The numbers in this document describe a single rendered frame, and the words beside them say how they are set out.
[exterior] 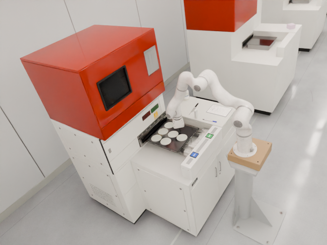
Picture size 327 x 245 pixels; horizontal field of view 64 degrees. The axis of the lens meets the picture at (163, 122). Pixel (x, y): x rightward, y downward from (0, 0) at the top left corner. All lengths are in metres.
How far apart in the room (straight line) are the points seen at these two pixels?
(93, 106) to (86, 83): 0.17
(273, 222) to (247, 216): 0.25
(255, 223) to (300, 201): 0.55
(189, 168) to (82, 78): 1.01
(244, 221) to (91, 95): 1.92
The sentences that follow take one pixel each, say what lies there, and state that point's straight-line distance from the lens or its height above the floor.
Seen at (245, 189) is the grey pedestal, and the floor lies 0.47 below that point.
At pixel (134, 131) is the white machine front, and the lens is 2.35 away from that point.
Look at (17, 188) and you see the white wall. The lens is 3.70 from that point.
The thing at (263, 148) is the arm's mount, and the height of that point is 0.90.
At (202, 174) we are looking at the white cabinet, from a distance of 2.27.
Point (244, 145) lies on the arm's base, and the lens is 2.16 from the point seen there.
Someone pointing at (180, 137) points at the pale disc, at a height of 0.90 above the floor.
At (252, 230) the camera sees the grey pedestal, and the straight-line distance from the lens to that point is 2.84.
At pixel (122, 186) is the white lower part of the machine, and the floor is 0.63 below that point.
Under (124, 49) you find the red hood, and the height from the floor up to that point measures 1.79.
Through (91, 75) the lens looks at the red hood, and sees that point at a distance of 1.83.
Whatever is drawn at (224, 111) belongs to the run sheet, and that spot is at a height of 0.97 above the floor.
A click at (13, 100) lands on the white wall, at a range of 3.32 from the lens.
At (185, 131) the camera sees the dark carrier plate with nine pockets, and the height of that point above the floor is 0.90.
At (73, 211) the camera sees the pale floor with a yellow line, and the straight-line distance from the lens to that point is 3.37.
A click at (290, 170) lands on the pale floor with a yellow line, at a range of 3.39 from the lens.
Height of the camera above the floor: 2.44
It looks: 36 degrees down
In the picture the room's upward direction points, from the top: 11 degrees counter-clockwise
